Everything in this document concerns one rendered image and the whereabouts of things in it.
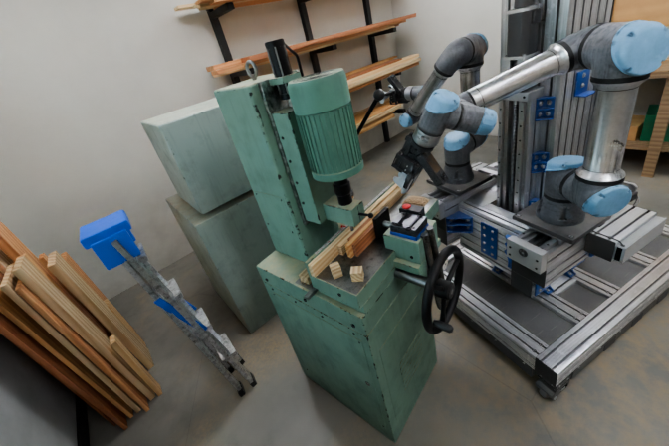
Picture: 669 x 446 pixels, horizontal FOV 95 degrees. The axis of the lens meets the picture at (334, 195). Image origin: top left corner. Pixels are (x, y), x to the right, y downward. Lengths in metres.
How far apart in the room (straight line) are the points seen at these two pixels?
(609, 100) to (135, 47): 3.00
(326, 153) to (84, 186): 2.49
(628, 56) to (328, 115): 0.73
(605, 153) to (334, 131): 0.77
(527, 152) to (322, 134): 0.89
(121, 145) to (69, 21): 0.91
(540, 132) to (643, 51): 0.54
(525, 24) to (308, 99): 0.83
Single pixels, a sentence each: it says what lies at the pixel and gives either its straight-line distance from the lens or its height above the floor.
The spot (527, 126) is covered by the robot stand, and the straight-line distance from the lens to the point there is 1.44.
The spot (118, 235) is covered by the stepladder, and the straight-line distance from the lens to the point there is 1.42.
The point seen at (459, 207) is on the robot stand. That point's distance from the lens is 1.67.
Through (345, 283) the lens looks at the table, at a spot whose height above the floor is 0.90.
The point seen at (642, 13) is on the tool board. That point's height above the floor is 1.17.
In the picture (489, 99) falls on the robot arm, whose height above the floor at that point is 1.33.
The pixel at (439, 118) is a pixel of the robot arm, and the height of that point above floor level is 1.34.
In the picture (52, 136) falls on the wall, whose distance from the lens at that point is 3.10.
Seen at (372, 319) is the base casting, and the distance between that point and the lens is 1.11.
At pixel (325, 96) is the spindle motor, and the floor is 1.46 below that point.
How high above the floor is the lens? 1.60
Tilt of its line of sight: 27 degrees down
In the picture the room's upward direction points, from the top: 14 degrees counter-clockwise
